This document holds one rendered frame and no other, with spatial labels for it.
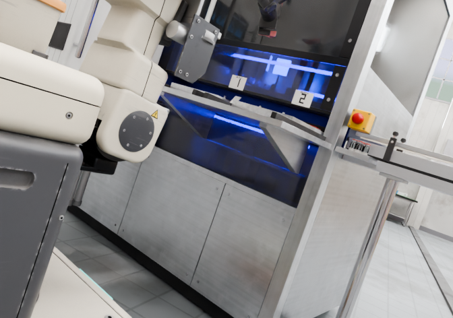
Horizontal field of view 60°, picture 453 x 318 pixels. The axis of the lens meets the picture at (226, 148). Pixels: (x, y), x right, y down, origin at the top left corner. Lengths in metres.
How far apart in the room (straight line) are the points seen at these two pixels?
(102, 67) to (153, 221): 1.13
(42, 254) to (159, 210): 1.26
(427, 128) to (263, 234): 10.42
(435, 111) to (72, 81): 11.51
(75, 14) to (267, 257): 1.27
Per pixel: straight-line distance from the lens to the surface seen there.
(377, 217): 1.62
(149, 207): 2.05
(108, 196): 2.29
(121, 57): 1.00
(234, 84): 1.83
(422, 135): 11.84
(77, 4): 1.86
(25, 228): 0.74
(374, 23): 1.64
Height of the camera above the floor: 0.80
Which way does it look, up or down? 2 degrees down
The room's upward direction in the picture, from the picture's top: 19 degrees clockwise
